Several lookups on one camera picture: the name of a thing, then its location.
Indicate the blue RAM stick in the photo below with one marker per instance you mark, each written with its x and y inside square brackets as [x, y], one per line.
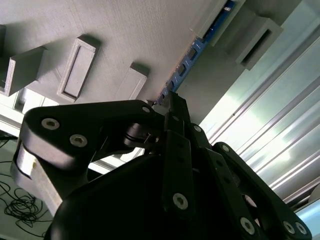
[187, 58]

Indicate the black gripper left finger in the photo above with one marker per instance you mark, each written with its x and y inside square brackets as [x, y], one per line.
[100, 117]

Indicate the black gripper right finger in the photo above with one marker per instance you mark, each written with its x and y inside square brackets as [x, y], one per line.
[225, 175]

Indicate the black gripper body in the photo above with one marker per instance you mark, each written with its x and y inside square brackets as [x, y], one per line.
[120, 205]

